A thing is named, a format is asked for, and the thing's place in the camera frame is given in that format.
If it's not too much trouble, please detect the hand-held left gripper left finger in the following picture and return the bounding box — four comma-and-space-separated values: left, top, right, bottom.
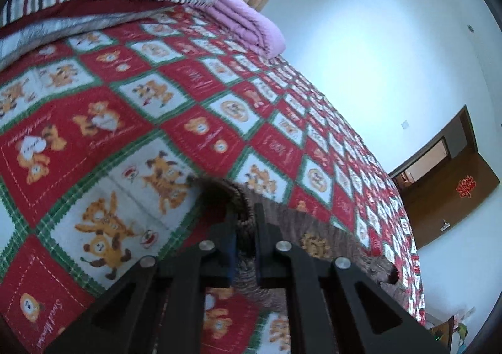
45, 219, 239, 354

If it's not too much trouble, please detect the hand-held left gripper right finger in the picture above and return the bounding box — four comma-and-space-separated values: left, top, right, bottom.
254, 203, 451, 354

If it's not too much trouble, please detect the brown striped knit garment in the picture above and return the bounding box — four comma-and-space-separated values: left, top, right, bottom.
187, 176, 398, 313

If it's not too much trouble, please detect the red checked bear-print bedspread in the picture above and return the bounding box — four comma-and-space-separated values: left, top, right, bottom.
0, 5, 426, 354

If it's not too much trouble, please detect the brown wooden door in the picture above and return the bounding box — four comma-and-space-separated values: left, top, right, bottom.
400, 150, 501, 250

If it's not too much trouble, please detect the colourful clutter pile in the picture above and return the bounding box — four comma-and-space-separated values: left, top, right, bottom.
425, 307, 473, 354

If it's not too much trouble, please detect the red paper door decoration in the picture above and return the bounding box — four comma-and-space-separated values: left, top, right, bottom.
456, 177, 478, 198

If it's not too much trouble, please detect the pink folded blanket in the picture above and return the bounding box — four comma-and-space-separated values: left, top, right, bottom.
194, 0, 287, 59

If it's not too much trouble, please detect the brown door frame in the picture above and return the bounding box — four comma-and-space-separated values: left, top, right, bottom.
388, 105, 480, 183

